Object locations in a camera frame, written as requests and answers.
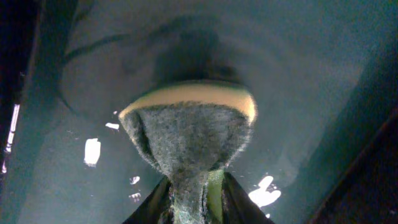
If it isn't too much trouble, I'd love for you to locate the black rectangular tray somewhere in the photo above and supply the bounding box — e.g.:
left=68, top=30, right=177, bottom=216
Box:
left=1, top=1, right=397, bottom=223

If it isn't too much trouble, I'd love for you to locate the green dish sponge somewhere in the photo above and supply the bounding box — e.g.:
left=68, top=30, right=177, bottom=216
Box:
left=119, top=83, right=256, bottom=223

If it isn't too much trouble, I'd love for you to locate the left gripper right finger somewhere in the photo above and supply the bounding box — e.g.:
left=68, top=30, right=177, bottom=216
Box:
left=222, top=172, right=274, bottom=224

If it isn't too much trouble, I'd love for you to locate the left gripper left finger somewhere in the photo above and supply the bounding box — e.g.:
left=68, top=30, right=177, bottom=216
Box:
left=123, top=176, right=173, bottom=224

